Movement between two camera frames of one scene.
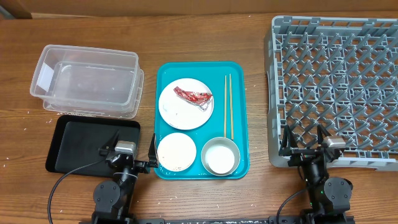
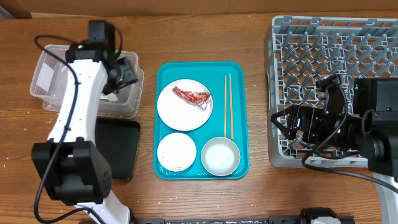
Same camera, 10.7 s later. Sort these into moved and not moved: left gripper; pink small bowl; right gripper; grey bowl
Moved: right gripper; left gripper
Not moved: pink small bowl; grey bowl
